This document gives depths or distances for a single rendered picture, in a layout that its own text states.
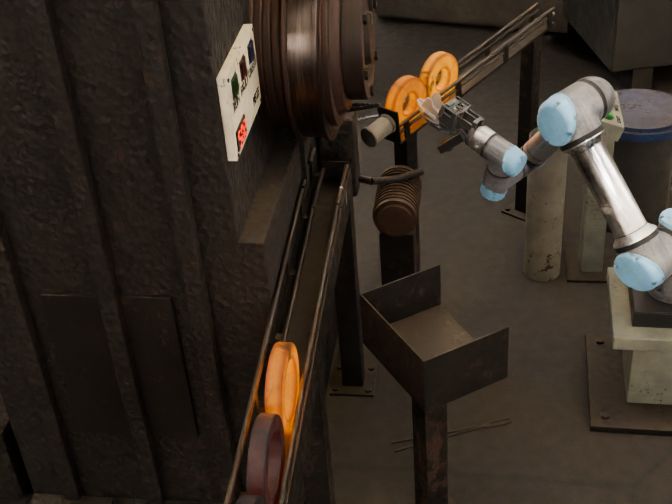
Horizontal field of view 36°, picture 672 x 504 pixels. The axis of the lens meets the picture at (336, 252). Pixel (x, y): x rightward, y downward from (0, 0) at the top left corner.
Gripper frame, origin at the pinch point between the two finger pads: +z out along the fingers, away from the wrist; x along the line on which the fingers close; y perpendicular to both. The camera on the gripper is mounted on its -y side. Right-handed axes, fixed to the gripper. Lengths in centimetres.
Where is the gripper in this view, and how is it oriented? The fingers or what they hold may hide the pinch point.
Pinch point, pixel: (420, 103)
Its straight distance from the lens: 300.4
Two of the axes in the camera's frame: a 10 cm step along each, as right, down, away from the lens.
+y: 1.6, -6.7, -7.2
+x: -6.7, 4.6, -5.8
